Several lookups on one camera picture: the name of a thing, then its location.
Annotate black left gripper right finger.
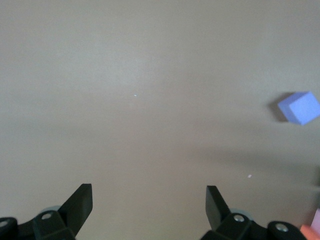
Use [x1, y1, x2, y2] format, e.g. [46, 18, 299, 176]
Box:
[199, 185, 308, 240]

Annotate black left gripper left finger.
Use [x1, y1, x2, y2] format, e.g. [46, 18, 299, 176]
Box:
[0, 183, 93, 240]

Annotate orange foam block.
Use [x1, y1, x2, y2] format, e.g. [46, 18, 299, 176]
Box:
[299, 224, 320, 240]

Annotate purple foam block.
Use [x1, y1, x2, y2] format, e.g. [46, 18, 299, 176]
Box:
[276, 90, 320, 126]

